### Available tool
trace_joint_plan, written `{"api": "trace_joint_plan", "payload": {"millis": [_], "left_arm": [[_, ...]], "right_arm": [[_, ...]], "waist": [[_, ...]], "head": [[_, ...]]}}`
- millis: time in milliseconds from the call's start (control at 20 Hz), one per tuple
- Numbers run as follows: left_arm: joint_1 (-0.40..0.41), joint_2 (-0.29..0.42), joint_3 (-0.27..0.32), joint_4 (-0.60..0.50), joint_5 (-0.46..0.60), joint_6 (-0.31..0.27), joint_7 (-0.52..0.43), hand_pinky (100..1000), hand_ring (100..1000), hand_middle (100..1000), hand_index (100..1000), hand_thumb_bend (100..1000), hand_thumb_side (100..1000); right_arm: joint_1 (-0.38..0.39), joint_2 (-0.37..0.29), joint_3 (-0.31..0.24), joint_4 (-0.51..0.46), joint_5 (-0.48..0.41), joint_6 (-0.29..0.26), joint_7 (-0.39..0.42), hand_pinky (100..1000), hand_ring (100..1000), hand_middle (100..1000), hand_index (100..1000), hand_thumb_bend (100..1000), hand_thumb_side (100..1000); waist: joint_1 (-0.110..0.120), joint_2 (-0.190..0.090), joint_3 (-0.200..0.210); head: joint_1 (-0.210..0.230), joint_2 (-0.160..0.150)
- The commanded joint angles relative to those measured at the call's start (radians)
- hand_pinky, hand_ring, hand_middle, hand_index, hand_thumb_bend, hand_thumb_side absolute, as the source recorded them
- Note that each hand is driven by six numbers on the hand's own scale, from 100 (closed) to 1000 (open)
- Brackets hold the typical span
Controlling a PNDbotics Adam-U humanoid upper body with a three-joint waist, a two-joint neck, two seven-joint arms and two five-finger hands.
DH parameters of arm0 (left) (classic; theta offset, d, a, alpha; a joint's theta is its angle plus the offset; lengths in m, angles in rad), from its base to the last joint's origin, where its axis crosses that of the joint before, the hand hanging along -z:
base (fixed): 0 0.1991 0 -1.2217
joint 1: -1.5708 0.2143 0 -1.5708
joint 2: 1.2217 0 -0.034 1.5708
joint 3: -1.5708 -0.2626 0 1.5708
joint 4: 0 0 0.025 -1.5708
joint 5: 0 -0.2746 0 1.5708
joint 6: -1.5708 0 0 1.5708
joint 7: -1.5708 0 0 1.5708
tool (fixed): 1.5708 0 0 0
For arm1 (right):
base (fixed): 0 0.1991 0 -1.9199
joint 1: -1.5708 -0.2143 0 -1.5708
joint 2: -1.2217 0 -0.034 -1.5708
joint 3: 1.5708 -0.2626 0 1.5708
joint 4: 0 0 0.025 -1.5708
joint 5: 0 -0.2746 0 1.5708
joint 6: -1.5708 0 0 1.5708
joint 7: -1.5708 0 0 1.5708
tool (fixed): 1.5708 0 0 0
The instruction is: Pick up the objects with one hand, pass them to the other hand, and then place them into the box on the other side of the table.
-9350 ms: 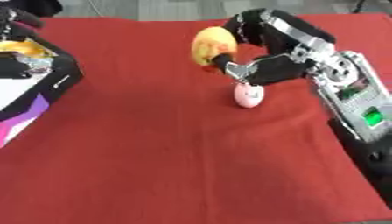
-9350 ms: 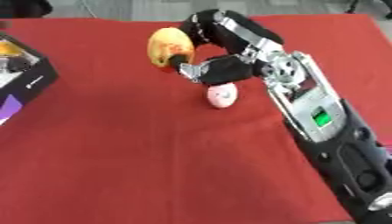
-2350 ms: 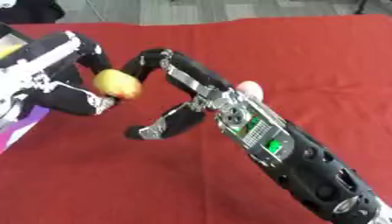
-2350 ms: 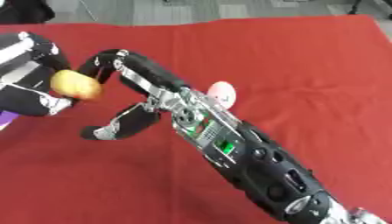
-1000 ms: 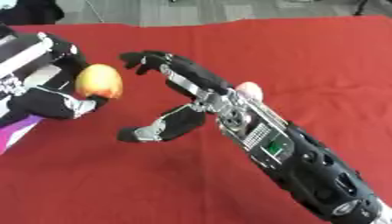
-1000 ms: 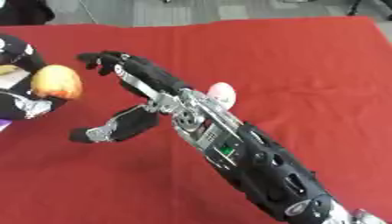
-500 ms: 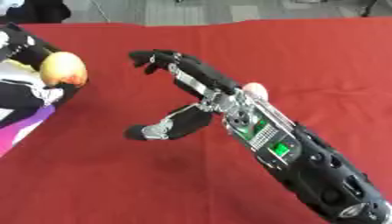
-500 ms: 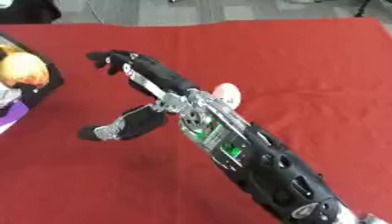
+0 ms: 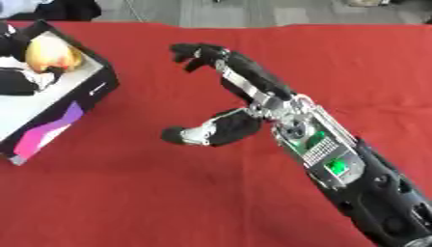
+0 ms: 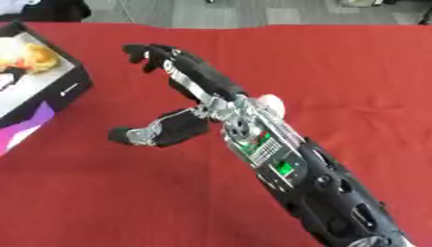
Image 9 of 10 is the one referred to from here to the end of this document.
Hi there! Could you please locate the black box white inside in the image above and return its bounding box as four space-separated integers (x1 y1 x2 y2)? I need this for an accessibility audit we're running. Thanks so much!
0 19 122 166

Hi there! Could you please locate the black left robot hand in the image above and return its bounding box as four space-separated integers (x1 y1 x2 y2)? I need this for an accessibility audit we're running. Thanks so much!
0 21 65 96

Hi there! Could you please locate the dark bag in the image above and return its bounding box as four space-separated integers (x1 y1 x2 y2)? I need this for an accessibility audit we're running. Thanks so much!
0 0 103 22

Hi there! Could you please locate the yellow toy apple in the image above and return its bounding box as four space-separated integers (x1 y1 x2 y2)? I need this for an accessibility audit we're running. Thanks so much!
23 37 87 73

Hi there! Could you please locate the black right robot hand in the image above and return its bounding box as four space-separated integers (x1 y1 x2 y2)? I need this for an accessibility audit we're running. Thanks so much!
158 41 297 148

